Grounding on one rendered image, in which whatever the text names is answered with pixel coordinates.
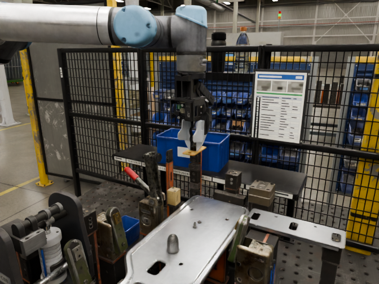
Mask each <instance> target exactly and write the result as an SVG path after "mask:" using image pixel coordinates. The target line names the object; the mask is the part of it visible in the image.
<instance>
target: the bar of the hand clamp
mask: <svg viewBox="0 0 379 284"><path fill-rule="evenodd" d="M142 158H143V159H144V163H145V167H146V173H147V179H148V186H149V192H150V196H151V197H154V198H155V199H157V195H158V196H160V200H159V201H158V200H157V206H158V202H160V203H163V202H164V201H163V197H162V190H161V183H160V177H159V173H158V165H157V163H158V162H161V160H162V155H161V154H160V153H156V152H148V153H146V154H144V155H143V157H142Z"/></svg>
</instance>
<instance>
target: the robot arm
mask: <svg viewBox="0 0 379 284"><path fill-rule="evenodd" d="M207 28H208V27H207V13H206V9H204V8H203V7H201V6H194V5H187V6H179V7H177V9H176V13H175V15H172V16H154V15H153V14H151V13H150V12H149V11H148V10H147V9H146V8H144V7H142V6H138V5H127V6H124V7H102V6H73V5H44V4H30V3H7V2H0V65H5V64H9V63H10V61H11V60H12V58H13V56H14V55H15V54H16V52H17V51H22V50H24V49H26V48H28V47H29V46H30V45H31V43H32V42H44V43H70V44H84V45H110V46H127V47H132V48H139V49H145V48H176V49H177V71H178V72H179V73H178V75H175V97H174V98H171V99H170V119H172V118H175V117H176V115H177V119H179V121H180V123H181V125H182V128H181V129H180V131H179V132H178V140H184V141H185V143H186V145H187V147H188V149H189V150H191V147H192V146H193V142H194V143H196V151H198V150H199V149H200V148H201V147H202V145H203V143H204V141H205V138H206V135H207V133H208V131H209V128H210V125H211V112H210V111H211V108H209V106H213V104H214V99H215V98H214V96H213V95H212V94H211V93H210V92H209V90H208V89H207V88H206V87H205V86H204V84H203V83H202V82H201V81H199V79H203V78H205V73H204V72H205V71H206V63H207V62H208V60H207V59H206V38H207ZM172 104H174V113H173V114H172V112H171V105H172ZM175 105H177V111H175ZM194 121H196V131H195V133H194V135H193V133H192V128H193V122H194ZM192 136H193V140H192Z"/></svg>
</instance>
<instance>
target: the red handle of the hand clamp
mask: <svg viewBox="0 0 379 284"><path fill-rule="evenodd" d="M124 171H125V172H126V173H127V174H128V175H129V176H130V177H131V178H132V179H133V180H134V181H135V182H136V183H137V184H138V185H139V186H140V187H141V188H142V189H143V190H145V191H146V192H147V193H148V194H149V195H150V192H149V186H148V185H147V184H146V183H145V182H144V181H143V180H142V179H141V178H140V177H139V176H138V175H137V174H136V173H135V172H134V171H133V170H132V169H131V168H130V167H125V168H124ZM157 200H158V201H159V200H160V196H158V195H157Z"/></svg>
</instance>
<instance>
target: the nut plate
mask: <svg viewBox="0 0 379 284"><path fill-rule="evenodd" d="M205 149H206V147H204V146H202V147H201V148H200V149H199V150H198V151H196V146H192V147H191V150H189V149H188V150H186V151H184V152H183V153H182V154H185V155H189V156H195V155H197V154H198V153H200V152H202V151H203V150H205Z"/></svg>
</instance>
